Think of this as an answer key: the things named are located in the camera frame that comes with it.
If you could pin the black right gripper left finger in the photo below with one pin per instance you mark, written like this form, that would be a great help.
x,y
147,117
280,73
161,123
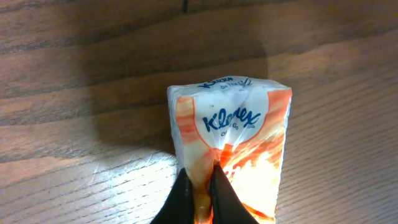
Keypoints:
x,y
179,205

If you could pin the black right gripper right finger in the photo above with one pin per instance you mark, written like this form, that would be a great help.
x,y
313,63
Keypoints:
x,y
227,208

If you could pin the orange snack packet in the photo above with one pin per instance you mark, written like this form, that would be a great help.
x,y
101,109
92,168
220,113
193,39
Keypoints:
x,y
239,123

